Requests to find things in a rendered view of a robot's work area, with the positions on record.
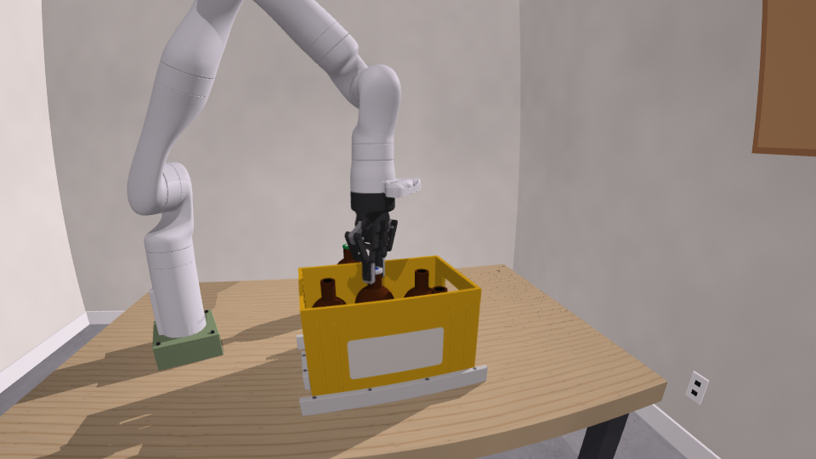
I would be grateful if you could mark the brown glass bottle with white label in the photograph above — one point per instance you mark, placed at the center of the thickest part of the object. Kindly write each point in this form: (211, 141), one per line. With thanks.
(347, 257)

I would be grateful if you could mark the brown glass bottle with beige label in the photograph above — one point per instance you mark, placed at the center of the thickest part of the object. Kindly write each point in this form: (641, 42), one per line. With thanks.
(374, 292)

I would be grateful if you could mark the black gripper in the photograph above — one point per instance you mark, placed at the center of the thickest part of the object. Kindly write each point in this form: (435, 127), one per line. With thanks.
(372, 225)

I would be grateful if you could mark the yellow crate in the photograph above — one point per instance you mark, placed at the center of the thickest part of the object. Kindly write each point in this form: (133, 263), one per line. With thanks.
(366, 345)

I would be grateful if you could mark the white flat bar with screws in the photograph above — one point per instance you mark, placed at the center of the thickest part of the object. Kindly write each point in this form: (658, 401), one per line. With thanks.
(388, 393)

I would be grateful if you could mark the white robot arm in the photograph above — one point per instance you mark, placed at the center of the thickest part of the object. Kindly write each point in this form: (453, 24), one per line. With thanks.
(183, 82)

